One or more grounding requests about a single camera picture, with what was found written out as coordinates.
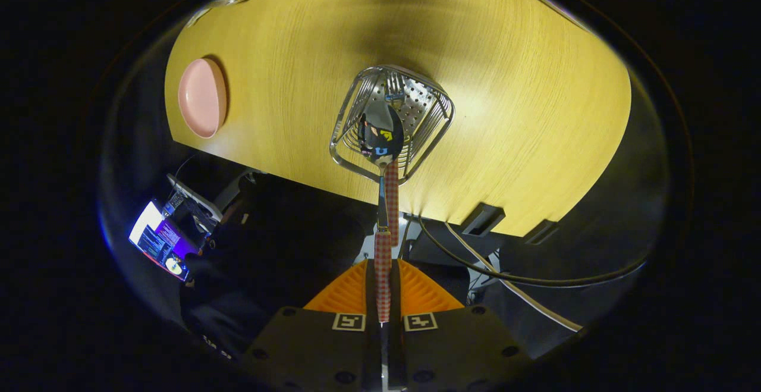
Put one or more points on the lit computer screen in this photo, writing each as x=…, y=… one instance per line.
x=157, y=237

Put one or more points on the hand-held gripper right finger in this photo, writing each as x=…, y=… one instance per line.
x=458, y=350

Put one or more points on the grey laptop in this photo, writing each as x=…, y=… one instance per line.
x=193, y=198

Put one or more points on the pink plate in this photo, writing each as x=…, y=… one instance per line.
x=202, y=97

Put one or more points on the perforated metal basket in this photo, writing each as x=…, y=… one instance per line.
x=431, y=112

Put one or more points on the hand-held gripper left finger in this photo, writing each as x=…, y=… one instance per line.
x=315, y=350

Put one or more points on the black table bracket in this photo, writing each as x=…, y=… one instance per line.
x=483, y=219
x=541, y=232

